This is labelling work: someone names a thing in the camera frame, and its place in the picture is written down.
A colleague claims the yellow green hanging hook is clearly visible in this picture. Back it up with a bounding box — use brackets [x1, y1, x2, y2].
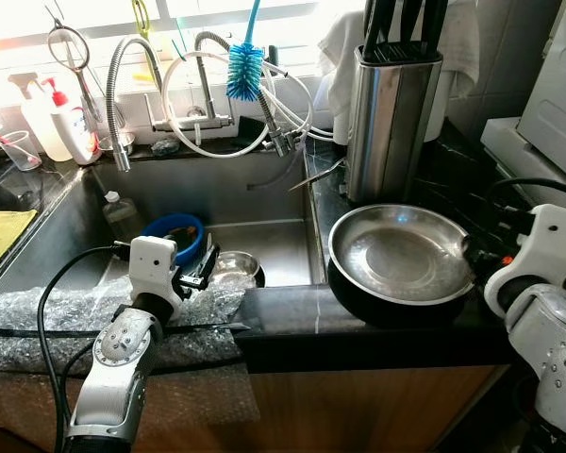
[130, 0, 154, 39]

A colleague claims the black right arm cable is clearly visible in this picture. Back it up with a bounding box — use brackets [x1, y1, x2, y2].
[486, 175, 566, 213]

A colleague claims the hanging wire strainer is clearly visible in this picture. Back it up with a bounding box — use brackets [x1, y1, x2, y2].
[45, 8, 105, 128]

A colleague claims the white soap bottle red pump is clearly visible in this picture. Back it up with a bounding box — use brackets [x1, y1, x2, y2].
[40, 77, 100, 166]

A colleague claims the yellow cloth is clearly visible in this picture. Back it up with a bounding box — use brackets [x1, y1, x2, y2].
[0, 208, 37, 279]

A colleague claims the clear plastic cup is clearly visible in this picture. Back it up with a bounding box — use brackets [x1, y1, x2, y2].
[0, 130, 41, 173]

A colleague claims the black handled knife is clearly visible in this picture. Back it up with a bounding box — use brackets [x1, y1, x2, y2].
[406, 0, 427, 48]
[424, 0, 449, 50]
[361, 0, 385, 53]

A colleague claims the blue bottle brush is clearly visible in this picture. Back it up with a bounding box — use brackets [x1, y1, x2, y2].
[226, 0, 265, 102]

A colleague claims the blue plastic bowl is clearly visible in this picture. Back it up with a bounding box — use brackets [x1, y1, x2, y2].
[140, 212, 207, 267]

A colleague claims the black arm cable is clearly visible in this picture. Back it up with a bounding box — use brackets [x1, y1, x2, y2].
[36, 243, 133, 452]
[486, 175, 566, 213]

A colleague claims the stainless steel sink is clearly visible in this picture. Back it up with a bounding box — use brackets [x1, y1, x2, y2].
[0, 142, 329, 294]

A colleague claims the thin grey stick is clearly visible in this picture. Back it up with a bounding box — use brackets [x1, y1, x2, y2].
[288, 159, 345, 190]

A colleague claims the thin white tubing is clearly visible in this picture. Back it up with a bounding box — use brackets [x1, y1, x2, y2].
[261, 57, 339, 143]

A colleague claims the looped white hose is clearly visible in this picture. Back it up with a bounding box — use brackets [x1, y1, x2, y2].
[160, 49, 276, 159]

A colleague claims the medium steel bowl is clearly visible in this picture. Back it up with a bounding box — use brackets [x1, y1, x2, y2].
[210, 250, 266, 290]

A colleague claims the clear bubble wrap sheet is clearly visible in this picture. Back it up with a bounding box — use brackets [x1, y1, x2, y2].
[0, 278, 260, 426]

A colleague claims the small clear bottle white cap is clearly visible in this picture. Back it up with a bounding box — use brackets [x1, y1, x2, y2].
[102, 191, 138, 232]

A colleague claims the large steel plate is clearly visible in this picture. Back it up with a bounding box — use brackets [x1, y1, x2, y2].
[327, 203, 475, 305]

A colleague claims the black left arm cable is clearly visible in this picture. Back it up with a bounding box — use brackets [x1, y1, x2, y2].
[36, 243, 133, 452]

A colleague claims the chrome sink faucet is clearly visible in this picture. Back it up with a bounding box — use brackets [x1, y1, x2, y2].
[149, 30, 298, 157]

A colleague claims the wooden cabinet front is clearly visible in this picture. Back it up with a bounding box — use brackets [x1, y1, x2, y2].
[0, 363, 510, 453]

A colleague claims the white hanging towel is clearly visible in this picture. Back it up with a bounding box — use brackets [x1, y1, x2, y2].
[316, 8, 479, 143]

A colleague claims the black frying pan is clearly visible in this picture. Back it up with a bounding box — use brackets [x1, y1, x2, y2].
[325, 255, 482, 329]

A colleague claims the steel knife block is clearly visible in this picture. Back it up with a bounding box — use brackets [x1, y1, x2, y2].
[346, 42, 444, 204]

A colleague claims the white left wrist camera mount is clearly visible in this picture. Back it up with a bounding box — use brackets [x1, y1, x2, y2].
[127, 236, 182, 305]

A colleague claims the flexible steel faucet hose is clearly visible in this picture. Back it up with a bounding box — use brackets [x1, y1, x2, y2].
[106, 36, 161, 173]

